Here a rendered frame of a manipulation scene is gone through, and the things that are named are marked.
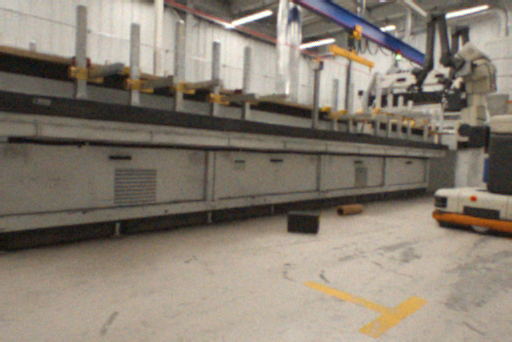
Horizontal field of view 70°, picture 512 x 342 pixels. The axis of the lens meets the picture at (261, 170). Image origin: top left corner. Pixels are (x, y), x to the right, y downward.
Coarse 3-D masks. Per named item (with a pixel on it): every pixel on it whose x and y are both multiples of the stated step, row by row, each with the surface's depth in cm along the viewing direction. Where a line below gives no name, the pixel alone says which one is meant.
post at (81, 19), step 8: (80, 8) 160; (80, 16) 160; (80, 24) 160; (80, 32) 160; (80, 40) 160; (80, 48) 161; (80, 56) 161; (80, 64) 161; (80, 80) 161; (80, 88) 162
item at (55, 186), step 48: (96, 96) 188; (144, 96) 206; (192, 96) 229; (0, 144) 163; (144, 144) 208; (0, 192) 164; (48, 192) 178; (96, 192) 194; (144, 192) 213; (192, 192) 238; (240, 192) 268; (288, 192) 307; (336, 192) 353; (384, 192) 430; (0, 240) 169; (48, 240) 179
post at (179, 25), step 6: (180, 24) 195; (180, 30) 195; (180, 36) 195; (180, 42) 196; (180, 48) 196; (180, 54) 196; (180, 60) 196; (180, 66) 197; (174, 72) 198; (180, 72) 197; (180, 78) 197; (174, 96) 198; (180, 96) 198; (174, 102) 198; (180, 102) 198
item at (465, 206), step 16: (448, 192) 268; (464, 192) 261; (480, 192) 260; (448, 208) 267; (464, 208) 258; (480, 208) 250; (496, 208) 244; (464, 224) 261; (480, 224) 250; (496, 224) 243
